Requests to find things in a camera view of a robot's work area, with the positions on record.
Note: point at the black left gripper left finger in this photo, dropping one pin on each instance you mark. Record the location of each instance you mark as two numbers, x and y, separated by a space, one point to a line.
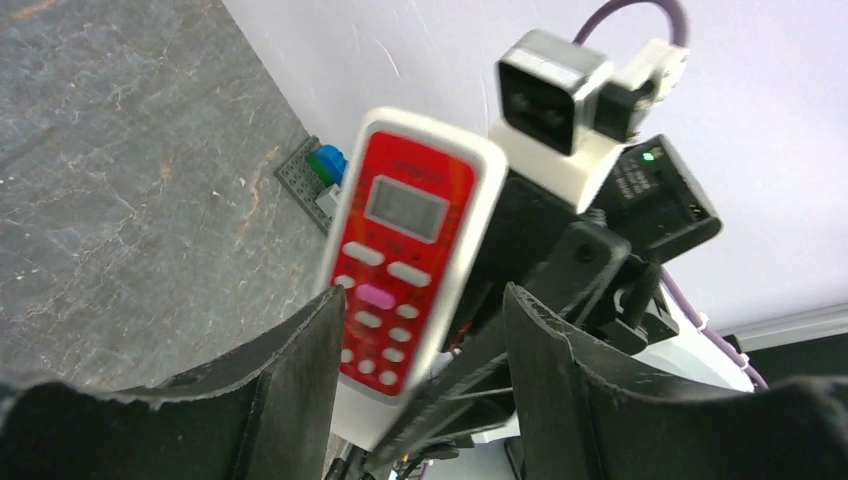
259 411

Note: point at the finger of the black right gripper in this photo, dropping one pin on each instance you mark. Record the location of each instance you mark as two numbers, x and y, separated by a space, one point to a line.
471 394

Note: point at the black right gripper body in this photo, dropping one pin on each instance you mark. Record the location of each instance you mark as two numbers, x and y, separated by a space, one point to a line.
573 264

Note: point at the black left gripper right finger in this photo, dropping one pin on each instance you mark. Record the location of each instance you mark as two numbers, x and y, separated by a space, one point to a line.
662 424

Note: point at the red and white remote control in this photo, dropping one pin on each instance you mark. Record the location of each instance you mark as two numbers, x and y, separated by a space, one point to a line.
415 202

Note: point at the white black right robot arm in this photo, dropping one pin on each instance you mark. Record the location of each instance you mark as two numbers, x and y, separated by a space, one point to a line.
650 199

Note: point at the grey lego baseplate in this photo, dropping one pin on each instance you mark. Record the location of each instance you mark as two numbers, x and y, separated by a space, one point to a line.
303 184

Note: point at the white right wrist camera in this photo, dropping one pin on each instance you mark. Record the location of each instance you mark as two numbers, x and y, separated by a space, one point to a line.
567 113

